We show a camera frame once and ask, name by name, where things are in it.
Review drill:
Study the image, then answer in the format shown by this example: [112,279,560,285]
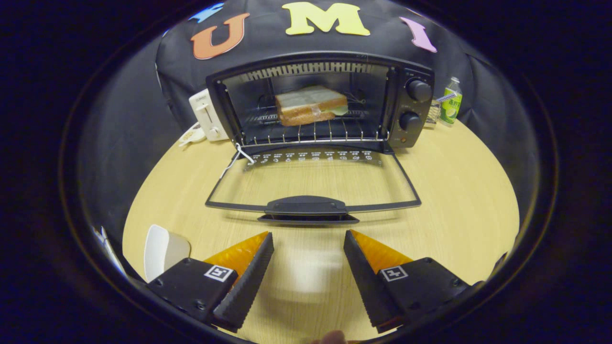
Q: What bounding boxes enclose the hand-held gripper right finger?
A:
[343,229,483,333]

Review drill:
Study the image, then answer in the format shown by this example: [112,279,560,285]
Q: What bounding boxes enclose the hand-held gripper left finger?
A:
[146,232,275,333]

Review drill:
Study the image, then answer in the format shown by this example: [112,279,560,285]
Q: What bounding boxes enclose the black toaster oven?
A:
[205,51,436,225]

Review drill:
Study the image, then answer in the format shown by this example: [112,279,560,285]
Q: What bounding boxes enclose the sandwich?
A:
[275,85,349,127]

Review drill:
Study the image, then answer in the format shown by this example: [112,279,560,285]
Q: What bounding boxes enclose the white pop-up toaster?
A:
[188,88,230,142]

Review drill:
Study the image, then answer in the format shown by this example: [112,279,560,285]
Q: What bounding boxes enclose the white rectangular dish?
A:
[143,224,192,283]

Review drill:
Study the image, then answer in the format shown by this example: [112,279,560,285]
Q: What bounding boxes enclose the clear glass jar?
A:
[423,98,443,129]

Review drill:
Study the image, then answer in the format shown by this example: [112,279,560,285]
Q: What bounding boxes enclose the green label drink bottle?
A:
[439,77,463,127]

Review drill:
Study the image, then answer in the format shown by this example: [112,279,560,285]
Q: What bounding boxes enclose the white string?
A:
[220,142,256,180]

